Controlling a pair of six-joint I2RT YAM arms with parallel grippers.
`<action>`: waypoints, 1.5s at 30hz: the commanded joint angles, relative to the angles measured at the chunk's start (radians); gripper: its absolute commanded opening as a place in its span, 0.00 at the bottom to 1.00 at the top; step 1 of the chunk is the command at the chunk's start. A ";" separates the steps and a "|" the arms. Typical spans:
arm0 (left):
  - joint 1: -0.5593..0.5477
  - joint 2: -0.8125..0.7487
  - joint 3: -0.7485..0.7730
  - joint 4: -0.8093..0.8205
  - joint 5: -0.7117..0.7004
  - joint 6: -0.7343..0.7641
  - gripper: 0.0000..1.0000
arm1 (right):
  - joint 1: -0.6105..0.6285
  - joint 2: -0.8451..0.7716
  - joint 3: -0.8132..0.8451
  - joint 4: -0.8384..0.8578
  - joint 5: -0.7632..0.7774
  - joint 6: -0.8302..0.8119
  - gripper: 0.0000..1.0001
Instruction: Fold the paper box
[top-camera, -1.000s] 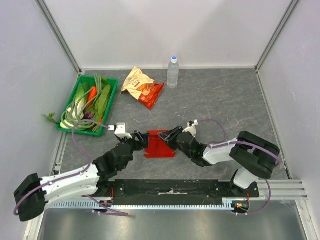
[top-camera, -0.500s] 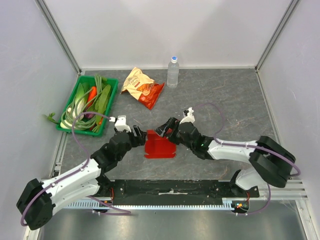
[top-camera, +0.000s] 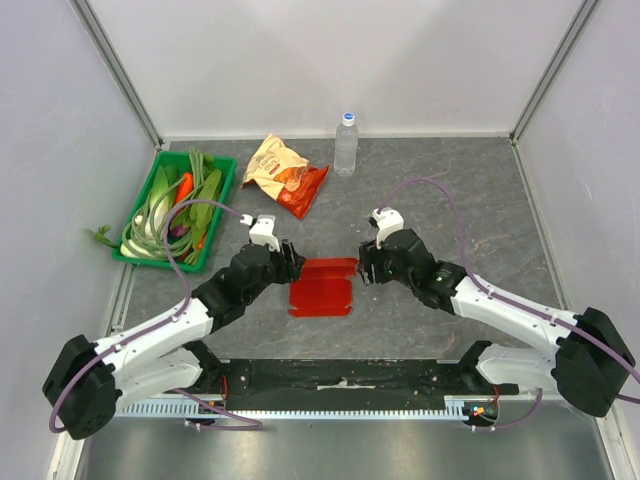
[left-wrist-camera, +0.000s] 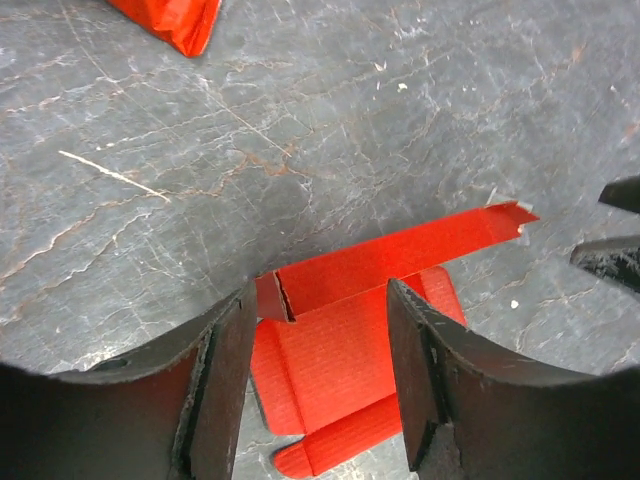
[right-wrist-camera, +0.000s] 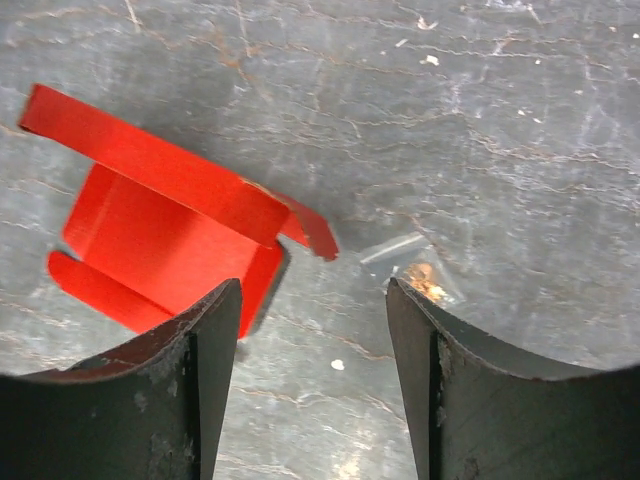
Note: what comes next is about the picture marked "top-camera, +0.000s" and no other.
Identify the red paper box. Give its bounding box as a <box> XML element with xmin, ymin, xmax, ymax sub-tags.
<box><xmin>289</xmin><ymin>257</ymin><xmax>357</xmax><ymax>318</ymax></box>

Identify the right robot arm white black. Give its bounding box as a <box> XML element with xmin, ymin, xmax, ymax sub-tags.
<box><xmin>359</xmin><ymin>229</ymin><xmax>639</xmax><ymax>417</ymax></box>

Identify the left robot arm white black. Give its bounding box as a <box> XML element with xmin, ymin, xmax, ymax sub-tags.
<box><xmin>42</xmin><ymin>240</ymin><xmax>305</xmax><ymax>440</ymax></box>

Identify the green leafy vegetable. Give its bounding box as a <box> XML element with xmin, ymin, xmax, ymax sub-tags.
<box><xmin>172</xmin><ymin>169</ymin><xmax>222</xmax><ymax>250</ymax></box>

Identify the purple eggplant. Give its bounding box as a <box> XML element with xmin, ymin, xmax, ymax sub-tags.
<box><xmin>169</xmin><ymin>224</ymin><xmax>190</xmax><ymax>239</ymax></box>

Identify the green plastic tray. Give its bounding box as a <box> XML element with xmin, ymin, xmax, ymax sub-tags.
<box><xmin>112</xmin><ymin>151</ymin><xmax>237</xmax><ymax>273</ymax></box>

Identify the chips bag beige orange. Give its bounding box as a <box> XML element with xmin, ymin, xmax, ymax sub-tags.
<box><xmin>242</xmin><ymin>134</ymin><xmax>329</xmax><ymax>220</ymax></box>

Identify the orange carrot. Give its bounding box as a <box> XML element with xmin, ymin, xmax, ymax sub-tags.
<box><xmin>174</xmin><ymin>172</ymin><xmax>194</xmax><ymax>205</ymax></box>

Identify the green long beans bundle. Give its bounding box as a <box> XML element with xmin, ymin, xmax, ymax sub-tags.
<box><xmin>119</xmin><ymin>148</ymin><xmax>222</xmax><ymax>265</ymax></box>

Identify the clear water bottle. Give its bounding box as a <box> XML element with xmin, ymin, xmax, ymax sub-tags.
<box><xmin>333</xmin><ymin>112</ymin><xmax>359</xmax><ymax>177</ymax></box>

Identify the bok choy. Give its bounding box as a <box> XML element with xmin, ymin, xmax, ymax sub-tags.
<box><xmin>119</xmin><ymin>165</ymin><xmax>181</xmax><ymax>260</ymax></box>

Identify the green leaf outside tray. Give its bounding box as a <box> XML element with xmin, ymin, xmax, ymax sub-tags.
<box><xmin>86</xmin><ymin>225</ymin><xmax>119</xmax><ymax>249</ymax></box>

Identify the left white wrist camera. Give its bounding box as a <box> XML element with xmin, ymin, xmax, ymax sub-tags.
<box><xmin>249</xmin><ymin>214</ymin><xmax>281</xmax><ymax>252</ymax></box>

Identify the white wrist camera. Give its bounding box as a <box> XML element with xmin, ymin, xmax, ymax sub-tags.
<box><xmin>369</xmin><ymin>207</ymin><xmax>404</xmax><ymax>249</ymax></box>
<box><xmin>249</xmin><ymin>214</ymin><xmax>281</xmax><ymax>252</ymax></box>

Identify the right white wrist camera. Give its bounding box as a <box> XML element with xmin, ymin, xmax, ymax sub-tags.
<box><xmin>369</xmin><ymin>207</ymin><xmax>404</xmax><ymax>249</ymax></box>

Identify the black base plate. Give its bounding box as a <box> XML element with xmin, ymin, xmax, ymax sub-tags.
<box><xmin>187</xmin><ymin>359</ymin><xmax>519</xmax><ymax>412</ymax></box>

